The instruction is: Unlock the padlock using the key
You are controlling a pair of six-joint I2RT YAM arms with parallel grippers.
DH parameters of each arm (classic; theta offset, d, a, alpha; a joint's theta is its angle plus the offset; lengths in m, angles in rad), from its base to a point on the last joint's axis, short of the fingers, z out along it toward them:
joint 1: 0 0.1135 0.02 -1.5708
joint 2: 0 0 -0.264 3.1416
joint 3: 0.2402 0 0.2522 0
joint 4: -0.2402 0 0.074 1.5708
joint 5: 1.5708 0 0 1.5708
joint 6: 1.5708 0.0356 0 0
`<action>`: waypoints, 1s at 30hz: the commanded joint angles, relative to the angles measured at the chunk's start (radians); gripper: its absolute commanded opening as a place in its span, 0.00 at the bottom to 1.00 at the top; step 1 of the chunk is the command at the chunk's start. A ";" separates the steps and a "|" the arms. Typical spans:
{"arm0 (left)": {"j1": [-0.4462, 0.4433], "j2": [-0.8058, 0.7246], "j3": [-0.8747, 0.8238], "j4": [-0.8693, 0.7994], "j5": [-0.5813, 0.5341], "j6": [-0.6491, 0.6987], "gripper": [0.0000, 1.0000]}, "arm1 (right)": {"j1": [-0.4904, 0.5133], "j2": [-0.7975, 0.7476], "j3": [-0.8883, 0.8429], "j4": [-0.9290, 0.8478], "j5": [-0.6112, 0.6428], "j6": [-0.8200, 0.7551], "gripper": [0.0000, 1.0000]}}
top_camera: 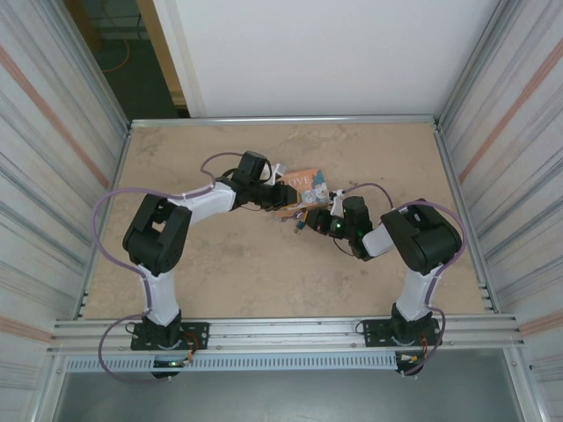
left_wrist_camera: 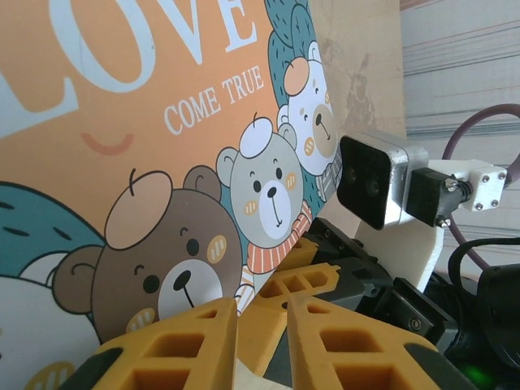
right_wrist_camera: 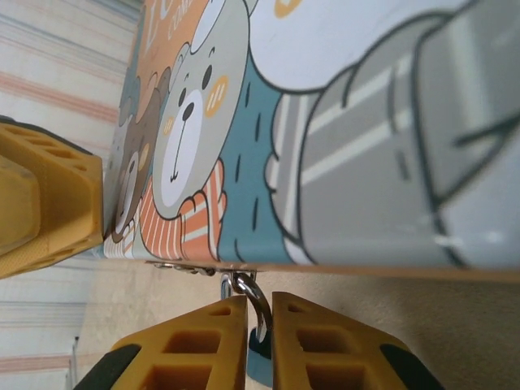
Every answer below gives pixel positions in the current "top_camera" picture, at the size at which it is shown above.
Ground wooden furniture piece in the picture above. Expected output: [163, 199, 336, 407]
[63, 0, 102, 52]

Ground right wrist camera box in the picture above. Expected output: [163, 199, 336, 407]
[329, 188, 349, 217]

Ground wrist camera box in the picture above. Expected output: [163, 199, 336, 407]
[267, 162, 290, 186]
[329, 188, 349, 217]

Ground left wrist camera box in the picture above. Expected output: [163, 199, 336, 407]
[267, 162, 290, 186]

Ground purple cable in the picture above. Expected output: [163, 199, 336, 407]
[90, 151, 247, 386]
[340, 182, 467, 378]

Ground thin aluminium frame rail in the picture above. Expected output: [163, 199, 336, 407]
[128, 115, 437, 129]

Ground wide aluminium rail beam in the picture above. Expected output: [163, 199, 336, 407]
[46, 312, 527, 356]

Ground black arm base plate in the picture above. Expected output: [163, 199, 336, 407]
[130, 321, 210, 352]
[362, 317, 442, 348]

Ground slotted grey cable duct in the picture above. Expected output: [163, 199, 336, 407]
[64, 353, 399, 373]

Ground wooden door frame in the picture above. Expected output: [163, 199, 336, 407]
[135, 0, 191, 118]

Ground orange floor cable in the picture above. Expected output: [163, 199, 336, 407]
[103, 37, 133, 74]

